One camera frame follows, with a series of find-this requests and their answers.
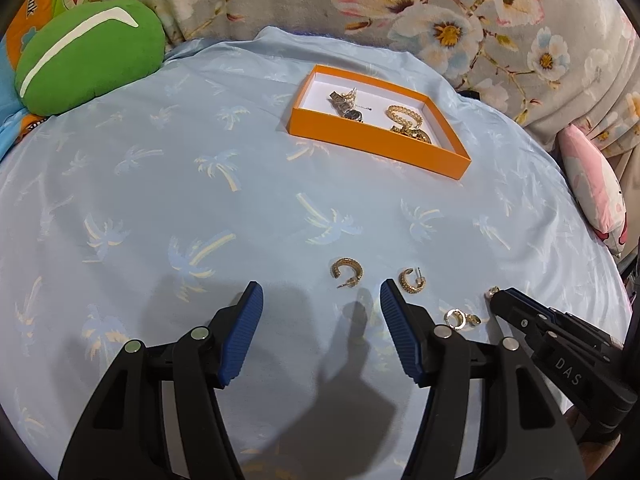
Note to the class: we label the green plush pillow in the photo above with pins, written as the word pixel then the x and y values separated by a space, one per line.
pixel 90 57

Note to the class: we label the blue palm print sheet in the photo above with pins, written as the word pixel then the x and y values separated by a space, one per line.
pixel 200 210

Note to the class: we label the orange cardboard box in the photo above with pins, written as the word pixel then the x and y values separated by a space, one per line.
pixel 380 125

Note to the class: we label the pink plush pillow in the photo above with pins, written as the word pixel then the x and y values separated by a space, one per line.
pixel 595 185

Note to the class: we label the gold hoop earring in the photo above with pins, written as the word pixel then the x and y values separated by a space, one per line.
pixel 345 272
pixel 412 281

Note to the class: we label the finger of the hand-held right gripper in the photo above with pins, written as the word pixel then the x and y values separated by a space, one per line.
pixel 515 310
pixel 580 327

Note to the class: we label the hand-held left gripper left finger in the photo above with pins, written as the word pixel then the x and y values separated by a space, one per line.
pixel 241 330

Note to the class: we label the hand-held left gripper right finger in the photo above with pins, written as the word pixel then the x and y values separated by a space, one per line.
pixel 400 330

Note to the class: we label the orange cartoon printed cushion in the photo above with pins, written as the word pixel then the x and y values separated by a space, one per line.
pixel 35 15

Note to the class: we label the silver wristwatch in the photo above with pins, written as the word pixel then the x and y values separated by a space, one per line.
pixel 347 109

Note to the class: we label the grey floral blanket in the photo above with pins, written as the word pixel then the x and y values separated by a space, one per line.
pixel 400 10

